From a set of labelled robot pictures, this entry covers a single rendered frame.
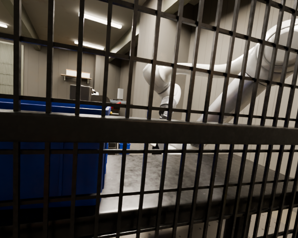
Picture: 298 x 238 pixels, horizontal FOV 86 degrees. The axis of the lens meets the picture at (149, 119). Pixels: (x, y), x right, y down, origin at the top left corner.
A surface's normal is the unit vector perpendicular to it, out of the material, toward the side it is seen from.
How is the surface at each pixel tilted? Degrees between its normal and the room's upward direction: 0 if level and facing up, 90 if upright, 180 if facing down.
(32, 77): 90
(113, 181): 0
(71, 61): 90
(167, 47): 90
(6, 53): 90
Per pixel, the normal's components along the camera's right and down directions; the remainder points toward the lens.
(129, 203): 0.09, -0.99
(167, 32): 0.46, 0.14
